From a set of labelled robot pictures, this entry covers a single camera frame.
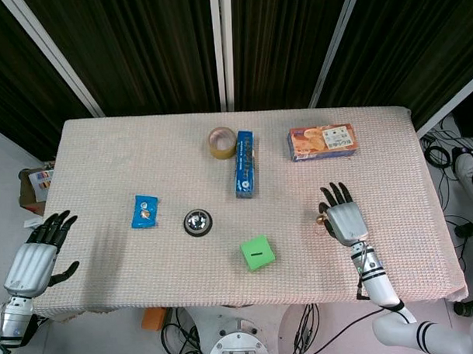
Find robot torso base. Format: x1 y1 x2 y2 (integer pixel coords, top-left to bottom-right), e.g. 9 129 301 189
184 303 297 354

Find black tripod stand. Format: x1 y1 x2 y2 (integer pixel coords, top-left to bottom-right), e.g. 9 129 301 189
452 294 473 317

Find white shoe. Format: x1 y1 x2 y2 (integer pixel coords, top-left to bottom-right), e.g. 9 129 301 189
454 151 473 207

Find orange biscuit box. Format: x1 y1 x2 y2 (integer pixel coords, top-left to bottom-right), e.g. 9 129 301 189
287 123 359 164

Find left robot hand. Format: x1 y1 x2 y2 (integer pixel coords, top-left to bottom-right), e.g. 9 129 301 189
1 209 82 300

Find black floor cables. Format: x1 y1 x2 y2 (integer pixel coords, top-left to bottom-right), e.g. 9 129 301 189
419 113 473 265

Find white room divider frame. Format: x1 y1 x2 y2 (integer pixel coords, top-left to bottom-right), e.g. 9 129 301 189
0 0 106 121
413 70 473 137
209 0 237 113
305 0 366 109

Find blue snack packet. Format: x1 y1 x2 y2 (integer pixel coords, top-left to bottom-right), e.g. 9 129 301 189
129 193 162 230

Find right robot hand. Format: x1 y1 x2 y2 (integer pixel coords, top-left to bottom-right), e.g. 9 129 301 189
318 180 370 248

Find long blue box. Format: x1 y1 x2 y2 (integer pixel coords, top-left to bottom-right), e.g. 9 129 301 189
232 130 260 200

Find cardboard box with papers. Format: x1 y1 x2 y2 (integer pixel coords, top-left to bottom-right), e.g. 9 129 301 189
17 161 58 216

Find beige waffle tablecloth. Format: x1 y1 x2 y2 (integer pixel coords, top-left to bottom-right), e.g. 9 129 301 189
26 103 470 318

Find green foam cube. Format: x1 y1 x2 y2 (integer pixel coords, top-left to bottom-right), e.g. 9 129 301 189
238 234 276 272

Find orange block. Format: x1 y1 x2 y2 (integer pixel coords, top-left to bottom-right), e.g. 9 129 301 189
141 307 166 331

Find chrome desk call bell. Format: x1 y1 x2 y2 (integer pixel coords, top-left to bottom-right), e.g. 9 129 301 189
183 208 214 238

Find brown packing tape roll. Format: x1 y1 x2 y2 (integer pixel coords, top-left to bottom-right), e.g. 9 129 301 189
207 126 238 161

